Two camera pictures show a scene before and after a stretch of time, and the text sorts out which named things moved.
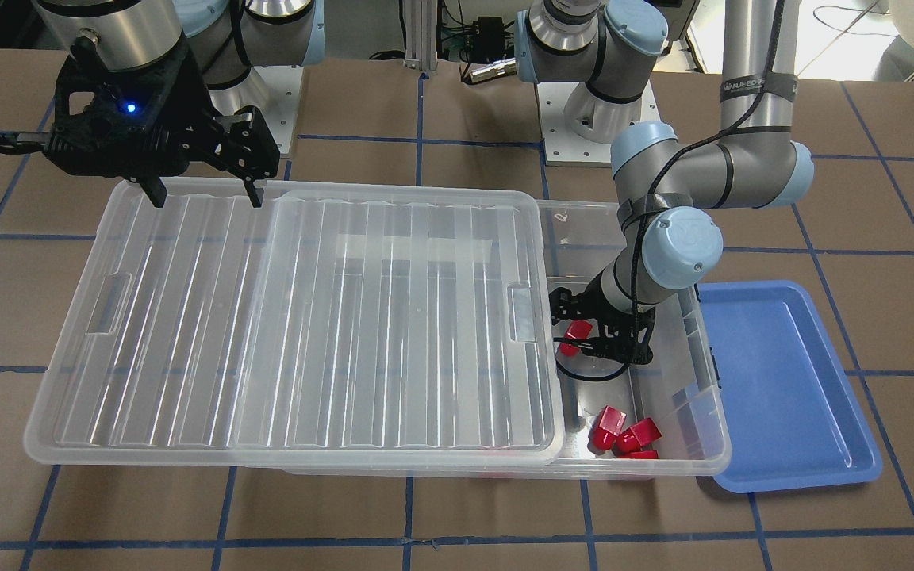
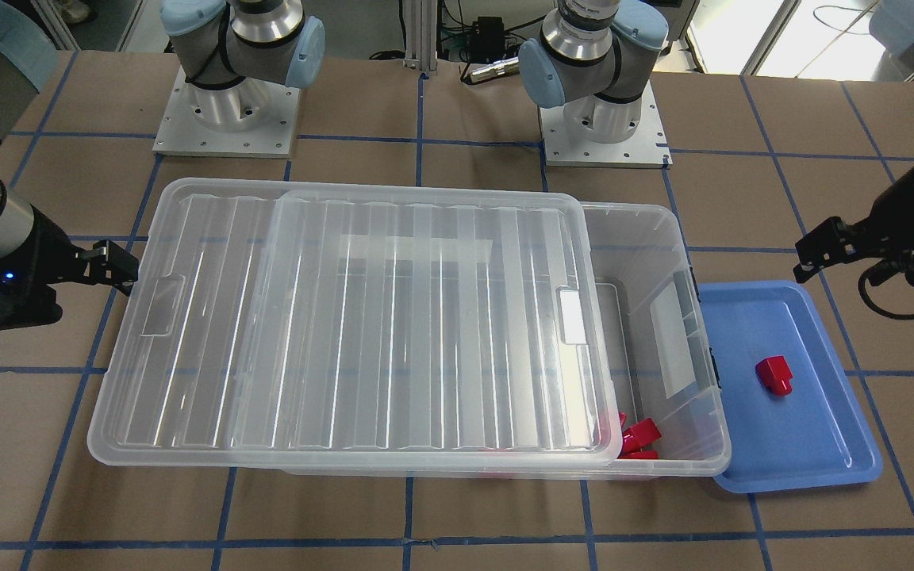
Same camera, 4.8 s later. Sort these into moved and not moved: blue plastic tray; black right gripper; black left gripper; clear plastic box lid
Moved: clear plastic box lid; black right gripper; black left gripper
Not moved: blue plastic tray
